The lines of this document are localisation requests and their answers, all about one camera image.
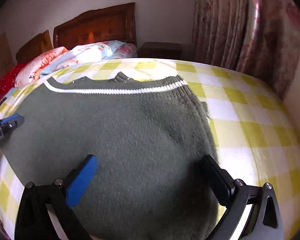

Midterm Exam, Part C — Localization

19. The yellow checked bedsheet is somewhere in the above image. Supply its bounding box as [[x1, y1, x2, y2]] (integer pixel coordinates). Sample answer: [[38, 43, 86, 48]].
[[0, 58, 300, 240]]

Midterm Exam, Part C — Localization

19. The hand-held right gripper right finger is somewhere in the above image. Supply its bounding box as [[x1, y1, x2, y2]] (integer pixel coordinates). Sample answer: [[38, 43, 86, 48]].
[[201, 155, 284, 240]]

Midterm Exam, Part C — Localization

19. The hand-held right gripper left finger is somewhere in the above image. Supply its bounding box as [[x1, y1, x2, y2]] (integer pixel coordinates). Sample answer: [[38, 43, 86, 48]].
[[15, 154, 99, 240]]

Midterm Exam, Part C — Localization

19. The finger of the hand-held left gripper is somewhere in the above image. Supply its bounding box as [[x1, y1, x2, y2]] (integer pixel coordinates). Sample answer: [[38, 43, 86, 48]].
[[1, 116, 25, 136], [0, 114, 19, 126]]

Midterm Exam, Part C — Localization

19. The light wooden wardrobe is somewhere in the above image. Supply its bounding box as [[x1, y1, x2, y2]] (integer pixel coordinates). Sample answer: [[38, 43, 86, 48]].
[[0, 32, 16, 81]]

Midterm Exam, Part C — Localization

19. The green knit sweater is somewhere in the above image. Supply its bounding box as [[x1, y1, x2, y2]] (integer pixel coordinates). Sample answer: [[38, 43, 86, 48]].
[[0, 71, 221, 240]]

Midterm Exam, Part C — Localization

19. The pink floral quilt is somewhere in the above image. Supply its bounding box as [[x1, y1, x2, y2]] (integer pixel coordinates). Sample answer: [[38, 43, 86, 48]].
[[15, 46, 69, 89]]

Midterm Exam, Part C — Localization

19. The pink floral curtain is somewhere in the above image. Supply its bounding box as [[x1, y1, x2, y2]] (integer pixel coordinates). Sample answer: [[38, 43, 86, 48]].
[[191, 0, 300, 101]]

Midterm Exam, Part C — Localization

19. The large carved wooden headboard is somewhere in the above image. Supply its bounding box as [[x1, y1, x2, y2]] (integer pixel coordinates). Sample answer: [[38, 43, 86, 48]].
[[53, 2, 137, 51]]

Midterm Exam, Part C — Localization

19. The dark wooden nightstand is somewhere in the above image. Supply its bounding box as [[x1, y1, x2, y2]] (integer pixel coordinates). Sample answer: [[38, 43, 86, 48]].
[[137, 41, 196, 61]]

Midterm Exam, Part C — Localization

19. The red patterned blanket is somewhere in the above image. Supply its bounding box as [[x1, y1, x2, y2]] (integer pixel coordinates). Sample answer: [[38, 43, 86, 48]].
[[0, 63, 28, 113]]

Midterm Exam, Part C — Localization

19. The small wooden headboard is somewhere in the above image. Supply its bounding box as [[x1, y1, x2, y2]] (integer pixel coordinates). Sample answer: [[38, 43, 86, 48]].
[[15, 30, 53, 64]]

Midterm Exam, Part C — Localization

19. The light blue floral quilt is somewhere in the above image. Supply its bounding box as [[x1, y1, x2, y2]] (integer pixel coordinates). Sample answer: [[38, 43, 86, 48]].
[[39, 40, 138, 79]]

